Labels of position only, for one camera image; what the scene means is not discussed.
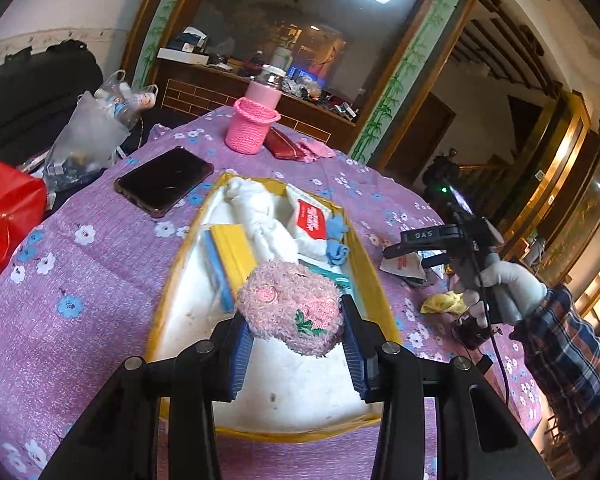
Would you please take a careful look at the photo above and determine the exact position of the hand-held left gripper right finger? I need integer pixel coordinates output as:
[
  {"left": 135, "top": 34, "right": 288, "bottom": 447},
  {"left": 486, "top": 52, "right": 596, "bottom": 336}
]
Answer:
[{"left": 340, "top": 294, "right": 556, "bottom": 480}]

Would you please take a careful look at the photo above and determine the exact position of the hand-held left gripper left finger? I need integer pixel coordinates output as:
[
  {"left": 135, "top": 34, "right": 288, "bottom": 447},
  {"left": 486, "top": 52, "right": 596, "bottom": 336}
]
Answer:
[{"left": 40, "top": 310, "right": 256, "bottom": 480}]

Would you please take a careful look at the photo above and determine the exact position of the white glove packet red print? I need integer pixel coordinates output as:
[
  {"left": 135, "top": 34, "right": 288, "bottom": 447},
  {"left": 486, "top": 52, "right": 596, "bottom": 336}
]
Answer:
[{"left": 380, "top": 252, "right": 428, "bottom": 288}]

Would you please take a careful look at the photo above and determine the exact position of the yellow cardboard box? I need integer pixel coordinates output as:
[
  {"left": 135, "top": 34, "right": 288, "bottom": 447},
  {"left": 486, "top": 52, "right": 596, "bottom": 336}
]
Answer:
[{"left": 145, "top": 172, "right": 403, "bottom": 443}]

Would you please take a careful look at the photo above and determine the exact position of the blue towel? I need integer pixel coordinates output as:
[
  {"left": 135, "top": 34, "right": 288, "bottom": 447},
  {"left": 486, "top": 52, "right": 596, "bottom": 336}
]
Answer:
[{"left": 324, "top": 216, "right": 353, "bottom": 267}]

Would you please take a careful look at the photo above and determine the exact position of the pink plush strawberry pouch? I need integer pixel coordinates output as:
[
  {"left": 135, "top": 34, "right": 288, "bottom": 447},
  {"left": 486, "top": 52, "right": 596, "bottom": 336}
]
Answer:
[{"left": 235, "top": 259, "right": 343, "bottom": 358}]

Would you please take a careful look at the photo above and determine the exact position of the person's right forearm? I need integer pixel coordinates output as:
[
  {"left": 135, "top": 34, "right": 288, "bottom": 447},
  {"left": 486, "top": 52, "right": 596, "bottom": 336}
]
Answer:
[{"left": 510, "top": 285, "right": 600, "bottom": 461}]

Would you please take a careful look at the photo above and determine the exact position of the person's right hand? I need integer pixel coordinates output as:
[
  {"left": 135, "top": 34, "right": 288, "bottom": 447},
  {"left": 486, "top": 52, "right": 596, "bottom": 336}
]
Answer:
[{"left": 452, "top": 259, "right": 548, "bottom": 333}]

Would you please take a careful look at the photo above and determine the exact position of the yellow towel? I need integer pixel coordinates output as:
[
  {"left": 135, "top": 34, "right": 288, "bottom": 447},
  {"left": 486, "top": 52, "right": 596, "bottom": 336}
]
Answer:
[{"left": 420, "top": 290, "right": 468, "bottom": 317}]

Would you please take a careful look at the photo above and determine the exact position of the pale green tissue pack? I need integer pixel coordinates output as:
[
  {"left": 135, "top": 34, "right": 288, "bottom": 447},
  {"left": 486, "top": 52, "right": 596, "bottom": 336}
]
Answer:
[{"left": 300, "top": 257, "right": 356, "bottom": 293}]

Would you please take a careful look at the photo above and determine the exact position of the white wipes packet red label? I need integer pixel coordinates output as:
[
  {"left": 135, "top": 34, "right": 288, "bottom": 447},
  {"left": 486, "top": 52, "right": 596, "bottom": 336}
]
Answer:
[{"left": 285, "top": 184, "right": 343, "bottom": 261}]

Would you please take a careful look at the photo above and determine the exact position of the golden pillar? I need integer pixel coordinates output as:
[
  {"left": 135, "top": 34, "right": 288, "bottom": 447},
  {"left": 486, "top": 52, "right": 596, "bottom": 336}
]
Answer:
[{"left": 490, "top": 90, "right": 600, "bottom": 261}]

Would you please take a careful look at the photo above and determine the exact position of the yellow blue sponge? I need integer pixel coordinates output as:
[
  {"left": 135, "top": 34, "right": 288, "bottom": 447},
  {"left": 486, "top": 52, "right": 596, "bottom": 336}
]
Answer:
[{"left": 202, "top": 224, "right": 258, "bottom": 313}]

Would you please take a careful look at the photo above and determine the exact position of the large framed painting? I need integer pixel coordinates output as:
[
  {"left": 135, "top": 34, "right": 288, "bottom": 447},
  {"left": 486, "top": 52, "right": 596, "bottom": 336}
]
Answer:
[{"left": 535, "top": 150, "right": 600, "bottom": 286}]

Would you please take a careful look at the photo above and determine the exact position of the wooden door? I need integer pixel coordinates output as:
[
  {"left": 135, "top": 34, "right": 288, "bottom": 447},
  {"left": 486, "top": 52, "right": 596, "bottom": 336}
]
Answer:
[{"left": 380, "top": 92, "right": 456, "bottom": 181}]

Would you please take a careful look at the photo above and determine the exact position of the pink cloth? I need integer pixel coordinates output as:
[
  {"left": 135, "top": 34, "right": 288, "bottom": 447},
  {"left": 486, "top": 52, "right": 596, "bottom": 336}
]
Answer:
[{"left": 295, "top": 140, "right": 336, "bottom": 163}]

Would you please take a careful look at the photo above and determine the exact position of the white towel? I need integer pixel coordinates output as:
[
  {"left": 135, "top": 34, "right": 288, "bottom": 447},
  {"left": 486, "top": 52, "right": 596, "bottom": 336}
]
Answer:
[{"left": 222, "top": 176, "right": 301, "bottom": 263}]

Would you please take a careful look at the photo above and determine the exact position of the red wallet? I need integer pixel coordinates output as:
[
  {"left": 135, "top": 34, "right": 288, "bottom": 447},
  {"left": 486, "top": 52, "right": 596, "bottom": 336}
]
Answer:
[{"left": 264, "top": 127, "right": 306, "bottom": 162}]

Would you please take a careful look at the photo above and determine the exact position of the pink knitted cup holder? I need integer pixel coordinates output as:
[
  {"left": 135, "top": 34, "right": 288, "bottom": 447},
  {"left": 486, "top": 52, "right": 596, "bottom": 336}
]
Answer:
[{"left": 224, "top": 97, "right": 282, "bottom": 156}]

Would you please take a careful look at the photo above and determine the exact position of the black smartphone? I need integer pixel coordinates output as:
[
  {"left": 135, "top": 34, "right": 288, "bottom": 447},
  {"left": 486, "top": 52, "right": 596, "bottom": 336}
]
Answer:
[{"left": 114, "top": 146, "right": 215, "bottom": 219}]

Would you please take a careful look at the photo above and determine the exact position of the pink bottle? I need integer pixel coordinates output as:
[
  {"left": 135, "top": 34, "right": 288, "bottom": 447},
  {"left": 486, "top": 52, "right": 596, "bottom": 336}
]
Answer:
[{"left": 245, "top": 64, "right": 287, "bottom": 109}]

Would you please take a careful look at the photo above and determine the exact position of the wooden cabinet counter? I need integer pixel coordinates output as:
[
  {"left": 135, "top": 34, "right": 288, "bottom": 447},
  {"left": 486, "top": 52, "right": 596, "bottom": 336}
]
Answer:
[{"left": 152, "top": 57, "right": 361, "bottom": 148}]

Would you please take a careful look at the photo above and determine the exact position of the wood framed glass partition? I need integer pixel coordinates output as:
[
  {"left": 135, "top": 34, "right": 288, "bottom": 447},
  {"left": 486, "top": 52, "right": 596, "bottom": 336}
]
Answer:
[{"left": 122, "top": 0, "right": 491, "bottom": 171}]

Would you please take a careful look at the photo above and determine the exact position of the clear plastic bag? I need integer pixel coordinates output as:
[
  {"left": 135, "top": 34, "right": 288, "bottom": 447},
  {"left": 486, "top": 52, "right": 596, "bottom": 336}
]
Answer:
[{"left": 17, "top": 70, "right": 160, "bottom": 193}]

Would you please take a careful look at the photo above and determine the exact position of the red plastic bag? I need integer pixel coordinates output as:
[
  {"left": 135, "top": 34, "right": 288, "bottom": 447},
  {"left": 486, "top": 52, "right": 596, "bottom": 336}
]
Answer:
[{"left": 0, "top": 154, "right": 48, "bottom": 278}]

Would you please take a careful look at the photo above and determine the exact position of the white flat box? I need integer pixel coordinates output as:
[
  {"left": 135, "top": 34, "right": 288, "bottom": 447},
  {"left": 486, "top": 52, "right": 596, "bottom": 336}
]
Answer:
[{"left": 157, "top": 47, "right": 211, "bottom": 66}]

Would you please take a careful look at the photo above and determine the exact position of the black jacket on post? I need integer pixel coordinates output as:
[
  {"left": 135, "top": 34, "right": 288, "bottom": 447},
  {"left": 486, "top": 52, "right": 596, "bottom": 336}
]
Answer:
[{"left": 422, "top": 149, "right": 461, "bottom": 196}]

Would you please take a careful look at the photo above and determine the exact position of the black cable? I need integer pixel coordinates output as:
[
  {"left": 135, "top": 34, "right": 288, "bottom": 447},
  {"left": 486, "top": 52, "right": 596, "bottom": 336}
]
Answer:
[{"left": 472, "top": 240, "right": 511, "bottom": 406}]

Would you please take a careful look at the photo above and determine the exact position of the bamboo print wall panel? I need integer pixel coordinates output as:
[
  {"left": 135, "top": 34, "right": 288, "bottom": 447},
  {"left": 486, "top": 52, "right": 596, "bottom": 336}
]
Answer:
[
  {"left": 349, "top": 0, "right": 465, "bottom": 167},
  {"left": 131, "top": 0, "right": 193, "bottom": 92}
]

